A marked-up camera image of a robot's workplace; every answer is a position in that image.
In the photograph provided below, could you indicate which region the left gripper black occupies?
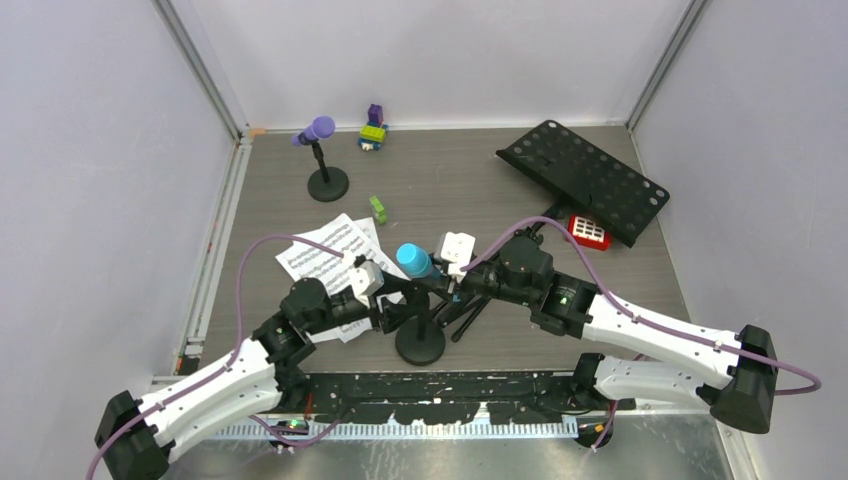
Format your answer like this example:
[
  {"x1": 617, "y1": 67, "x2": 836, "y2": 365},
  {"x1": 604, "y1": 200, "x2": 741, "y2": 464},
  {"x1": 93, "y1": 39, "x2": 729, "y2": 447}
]
[{"x1": 305, "y1": 269, "x2": 423, "y2": 336}]

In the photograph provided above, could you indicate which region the black microphone stand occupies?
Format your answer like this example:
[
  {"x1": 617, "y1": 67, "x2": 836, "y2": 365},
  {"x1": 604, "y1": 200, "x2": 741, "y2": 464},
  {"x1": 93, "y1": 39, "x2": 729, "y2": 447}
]
[{"x1": 395, "y1": 276, "x2": 448, "y2": 367}]

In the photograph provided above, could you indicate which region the blue toy microphone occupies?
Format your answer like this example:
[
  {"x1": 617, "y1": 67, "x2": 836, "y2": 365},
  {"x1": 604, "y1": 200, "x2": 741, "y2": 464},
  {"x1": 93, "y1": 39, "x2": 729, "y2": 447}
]
[{"x1": 395, "y1": 243, "x2": 441, "y2": 279}]

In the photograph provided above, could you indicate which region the black music stand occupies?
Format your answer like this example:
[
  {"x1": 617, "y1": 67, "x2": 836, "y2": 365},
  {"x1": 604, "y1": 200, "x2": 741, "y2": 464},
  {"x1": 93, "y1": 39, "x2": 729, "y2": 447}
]
[{"x1": 437, "y1": 120, "x2": 669, "y2": 342}]

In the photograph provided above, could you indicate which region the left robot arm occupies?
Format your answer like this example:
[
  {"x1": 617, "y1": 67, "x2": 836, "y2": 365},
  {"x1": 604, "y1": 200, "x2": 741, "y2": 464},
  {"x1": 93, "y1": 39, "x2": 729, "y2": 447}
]
[{"x1": 86, "y1": 275, "x2": 429, "y2": 479}]

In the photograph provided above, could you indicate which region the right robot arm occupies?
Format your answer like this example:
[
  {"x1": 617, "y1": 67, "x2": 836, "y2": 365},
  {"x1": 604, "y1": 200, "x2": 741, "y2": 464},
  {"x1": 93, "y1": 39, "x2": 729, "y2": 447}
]
[{"x1": 434, "y1": 232, "x2": 778, "y2": 434}]

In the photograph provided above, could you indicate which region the green toy block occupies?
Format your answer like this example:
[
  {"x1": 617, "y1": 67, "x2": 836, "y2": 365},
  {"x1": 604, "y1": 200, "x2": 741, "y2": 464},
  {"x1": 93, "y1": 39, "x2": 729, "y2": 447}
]
[{"x1": 369, "y1": 196, "x2": 388, "y2": 225}]

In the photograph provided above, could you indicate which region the red toy window block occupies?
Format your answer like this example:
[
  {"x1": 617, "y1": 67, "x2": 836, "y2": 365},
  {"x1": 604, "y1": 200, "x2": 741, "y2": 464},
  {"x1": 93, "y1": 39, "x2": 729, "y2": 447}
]
[{"x1": 567, "y1": 215, "x2": 612, "y2": 251}]

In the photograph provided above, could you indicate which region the purple toy microphone on stand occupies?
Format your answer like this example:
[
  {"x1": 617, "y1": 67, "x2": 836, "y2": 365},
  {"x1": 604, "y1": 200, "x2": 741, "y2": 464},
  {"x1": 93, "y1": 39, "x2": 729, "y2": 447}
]
[{"x1": 291, "y1": 115, "x2": 349, "y2": 203}]

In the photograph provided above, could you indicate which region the colourful toy block behind stand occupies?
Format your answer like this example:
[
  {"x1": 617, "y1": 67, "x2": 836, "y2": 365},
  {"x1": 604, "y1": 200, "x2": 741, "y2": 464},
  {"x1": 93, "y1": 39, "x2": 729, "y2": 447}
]
[{"x1": 358, "y1": 104, "x2": 388, "y2": 151}]

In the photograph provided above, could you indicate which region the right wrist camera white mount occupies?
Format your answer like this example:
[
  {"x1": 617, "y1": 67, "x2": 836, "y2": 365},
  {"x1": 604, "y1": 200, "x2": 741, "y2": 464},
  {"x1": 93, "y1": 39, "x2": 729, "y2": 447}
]
[{"x1": 434, "y1": 232, "x2": 476, "y2": 281}]

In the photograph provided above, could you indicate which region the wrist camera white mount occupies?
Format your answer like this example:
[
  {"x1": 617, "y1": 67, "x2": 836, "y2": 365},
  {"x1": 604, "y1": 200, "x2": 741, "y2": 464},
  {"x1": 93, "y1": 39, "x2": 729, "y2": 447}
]
[
  {"x1": 434, "y1": 232, "x2": 476, "y2": 281},
  {"x1": 349, "y1": 255, "x2": 385, "y2": 308}
]

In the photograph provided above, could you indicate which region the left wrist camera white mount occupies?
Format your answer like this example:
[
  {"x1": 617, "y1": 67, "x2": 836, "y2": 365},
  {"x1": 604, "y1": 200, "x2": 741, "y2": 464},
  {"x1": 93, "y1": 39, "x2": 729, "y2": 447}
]
[{"x1": 349, "y1": 255, "x2": 385, "y2": 308}]

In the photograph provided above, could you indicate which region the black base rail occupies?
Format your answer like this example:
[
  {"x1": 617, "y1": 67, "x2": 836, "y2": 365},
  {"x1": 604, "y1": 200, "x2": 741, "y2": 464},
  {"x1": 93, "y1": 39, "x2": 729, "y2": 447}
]
[{"x1": 271, "y1": 371, "x2": 611, "y2": 426}]

